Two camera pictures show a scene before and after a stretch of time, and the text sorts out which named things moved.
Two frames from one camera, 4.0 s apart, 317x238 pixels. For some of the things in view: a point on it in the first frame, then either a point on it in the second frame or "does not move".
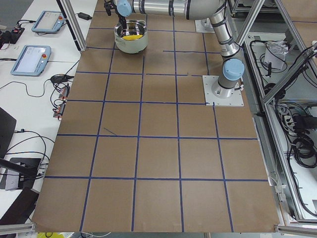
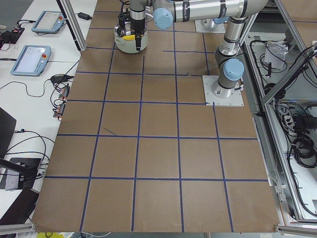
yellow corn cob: x=130 y=37 does not move
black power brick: x=84 y=16 does not move
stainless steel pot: x=135 y=39 does not move
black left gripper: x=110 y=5 → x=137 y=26
